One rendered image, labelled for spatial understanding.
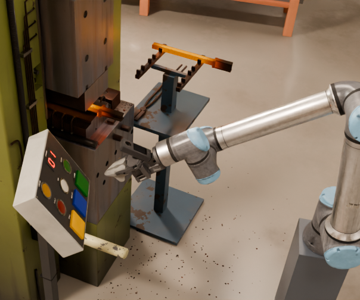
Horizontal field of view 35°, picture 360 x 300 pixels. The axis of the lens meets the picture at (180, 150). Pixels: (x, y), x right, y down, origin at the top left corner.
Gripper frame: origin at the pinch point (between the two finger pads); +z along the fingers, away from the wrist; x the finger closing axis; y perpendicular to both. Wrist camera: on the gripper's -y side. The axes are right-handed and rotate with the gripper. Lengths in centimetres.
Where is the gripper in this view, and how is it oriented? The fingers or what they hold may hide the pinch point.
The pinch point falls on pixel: (106, 171)
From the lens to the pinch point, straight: 202.9
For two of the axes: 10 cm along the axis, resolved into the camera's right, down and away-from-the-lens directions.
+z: -9.0, 3.7, 2.4
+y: 4.3, 6.8, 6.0
